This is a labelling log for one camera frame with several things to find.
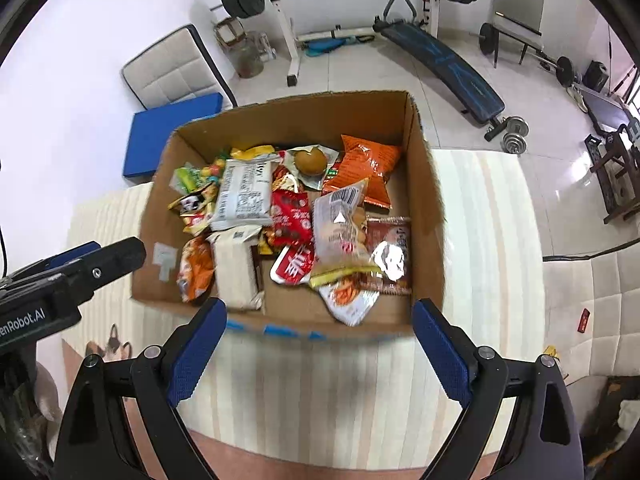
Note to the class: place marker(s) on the green multicoloured candy packet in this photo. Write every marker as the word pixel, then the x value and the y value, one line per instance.
pixel 200 175

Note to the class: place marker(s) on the brown wicker basket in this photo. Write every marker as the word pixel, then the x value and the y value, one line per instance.
pixel 229 31

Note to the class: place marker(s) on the blue foam mat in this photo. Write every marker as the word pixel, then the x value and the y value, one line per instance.
pixel 170 135

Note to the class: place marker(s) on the orange and white noodle packet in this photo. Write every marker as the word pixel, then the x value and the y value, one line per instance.
pixel 195 267

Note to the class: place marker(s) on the large white printed packet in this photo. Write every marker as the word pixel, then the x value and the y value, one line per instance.
pixel 245 195

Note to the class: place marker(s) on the grey quilted cushion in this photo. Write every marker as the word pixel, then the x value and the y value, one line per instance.
pixel 170 67

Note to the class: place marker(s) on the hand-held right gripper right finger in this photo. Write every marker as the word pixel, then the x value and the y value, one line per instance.
pixel 442 350

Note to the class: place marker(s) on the white rice cracker packet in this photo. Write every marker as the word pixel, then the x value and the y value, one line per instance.
pixel 235 265

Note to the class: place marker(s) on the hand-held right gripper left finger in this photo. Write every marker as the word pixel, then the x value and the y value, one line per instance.
pixel 197 350

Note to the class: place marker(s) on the orange zigzag-edged snack packet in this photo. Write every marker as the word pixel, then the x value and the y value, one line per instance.
pixel 365 170

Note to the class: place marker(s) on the small red flat packet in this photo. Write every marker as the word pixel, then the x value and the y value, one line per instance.
pixel 584 320

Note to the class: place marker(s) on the black flat bench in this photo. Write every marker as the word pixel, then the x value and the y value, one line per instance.
pixel 605 110

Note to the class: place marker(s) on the white squat rack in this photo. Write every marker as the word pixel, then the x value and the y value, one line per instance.
pixel 282 25

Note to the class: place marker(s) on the chrome dumbbell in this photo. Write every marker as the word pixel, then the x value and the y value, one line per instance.
pixel 515 132

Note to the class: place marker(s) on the cream striped blanket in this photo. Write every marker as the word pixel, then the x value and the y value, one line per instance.
pixel 490 260

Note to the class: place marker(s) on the clear packet with brown bun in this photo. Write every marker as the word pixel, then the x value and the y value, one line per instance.
pixel 310 160

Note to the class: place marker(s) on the clear yellow-edged biscuit packet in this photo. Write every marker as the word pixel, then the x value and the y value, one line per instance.
pixel 340 230

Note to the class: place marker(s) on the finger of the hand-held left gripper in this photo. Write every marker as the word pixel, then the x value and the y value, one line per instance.
pixel 65 256
pixel 110 265

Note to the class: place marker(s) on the dark red snack packet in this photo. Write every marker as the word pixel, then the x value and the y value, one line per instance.
pixel 290 210

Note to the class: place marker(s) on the teal exercise tool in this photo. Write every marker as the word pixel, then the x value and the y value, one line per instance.
pixel 325 45

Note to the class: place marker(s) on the yellow black-and-white snack packet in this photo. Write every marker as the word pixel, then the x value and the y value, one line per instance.
pixel 195 207

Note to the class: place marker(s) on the dark blue sit-up bench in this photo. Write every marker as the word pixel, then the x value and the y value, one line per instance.
pixel 440 57

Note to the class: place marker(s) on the white quilted mattress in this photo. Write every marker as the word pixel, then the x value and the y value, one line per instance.
pixel 600 290

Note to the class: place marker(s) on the grey chair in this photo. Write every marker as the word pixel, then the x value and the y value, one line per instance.
pixel 520 0

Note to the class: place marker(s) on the white and orange snack packet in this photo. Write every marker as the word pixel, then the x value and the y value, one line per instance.
pixel 350 301

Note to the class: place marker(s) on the brown cardboard box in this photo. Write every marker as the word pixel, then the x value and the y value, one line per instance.
pixel 425 210

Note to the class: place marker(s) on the dark cloth pile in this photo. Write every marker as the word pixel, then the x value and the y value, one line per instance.
pixel 612 410

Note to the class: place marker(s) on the short barbell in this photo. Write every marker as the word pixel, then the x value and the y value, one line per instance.
pixel 487 37

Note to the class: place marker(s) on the dark wooden stool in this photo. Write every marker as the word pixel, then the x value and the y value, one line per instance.
pixel 617 170

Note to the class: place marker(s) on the clear water jug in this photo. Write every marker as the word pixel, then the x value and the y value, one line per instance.
pixel 248 55

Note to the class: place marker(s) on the brown packet with silver patch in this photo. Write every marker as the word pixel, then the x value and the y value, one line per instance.
pixel 390 255

